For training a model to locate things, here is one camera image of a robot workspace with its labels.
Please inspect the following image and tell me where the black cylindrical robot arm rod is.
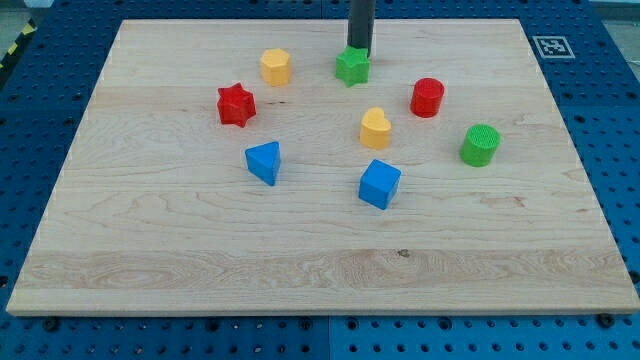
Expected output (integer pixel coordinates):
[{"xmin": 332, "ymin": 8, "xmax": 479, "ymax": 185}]
[{"xmin": 347, "ymin": 0, "xmax": 376, "ymax": 55}]

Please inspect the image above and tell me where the blue cube block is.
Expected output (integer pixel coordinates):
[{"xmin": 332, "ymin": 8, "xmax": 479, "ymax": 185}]
[{"xmin": 358, "ymin": 159, "xmax": 402, "ymax": 210}]

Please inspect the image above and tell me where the blue triangle block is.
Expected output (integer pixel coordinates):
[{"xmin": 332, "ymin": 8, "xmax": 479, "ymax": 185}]
[{"xmin": 245, "ymin": 141, "xmax": 281, "ymax": 186}]

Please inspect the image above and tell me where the yellow heart block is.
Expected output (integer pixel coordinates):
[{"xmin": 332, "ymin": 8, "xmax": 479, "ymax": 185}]
[{"xmin": 359, "ymin": 107, "xmax": 392, "ymax": 150}]

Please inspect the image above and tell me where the light wooden board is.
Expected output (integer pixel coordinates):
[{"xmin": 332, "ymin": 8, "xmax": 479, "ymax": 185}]
[{"xmin": 7, "ymin": 19, "xmax": 639, "ymax": 317}]

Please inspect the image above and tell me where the red star block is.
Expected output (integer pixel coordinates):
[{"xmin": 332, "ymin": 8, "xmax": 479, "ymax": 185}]
[{"xmin": 217, "ymin": 82, "xmax": 257, "ymax": 128}]

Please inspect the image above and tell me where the green star block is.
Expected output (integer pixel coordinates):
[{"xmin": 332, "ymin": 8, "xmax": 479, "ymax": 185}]
[{"xmin": 335, "ymin": 46, "xmax": 370, "ymax": 87}]

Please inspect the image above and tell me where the yellow hexagon block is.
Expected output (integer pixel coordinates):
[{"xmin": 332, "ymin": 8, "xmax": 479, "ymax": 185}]
[{"xmin": 261, "ymin": 48, "xmax": 292, "ymax": 87}]

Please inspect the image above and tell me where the red cylinder block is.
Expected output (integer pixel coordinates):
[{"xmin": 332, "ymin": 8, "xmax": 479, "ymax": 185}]
[{"xmin": 410, "ymin": 78, "xmax": 445, "ymax": 118}]

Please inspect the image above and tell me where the green cylinder block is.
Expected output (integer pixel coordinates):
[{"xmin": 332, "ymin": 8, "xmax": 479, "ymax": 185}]
[{"xmin": 460, "ymin": 124, "xmax": 501, "ymax": 167}]

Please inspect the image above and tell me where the white fiducial marker tag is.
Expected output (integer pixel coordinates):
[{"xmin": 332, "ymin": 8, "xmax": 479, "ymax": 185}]
[{"xmin": 532, "ymin": 35, "xmax": 575, "ymax": 59}]

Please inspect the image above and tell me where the yellow black hazard tape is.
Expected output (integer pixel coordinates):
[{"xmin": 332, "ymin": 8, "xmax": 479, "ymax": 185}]
[{"xmin": 1, "ymin": 18, "xmax": 38, "ymax": 72}]

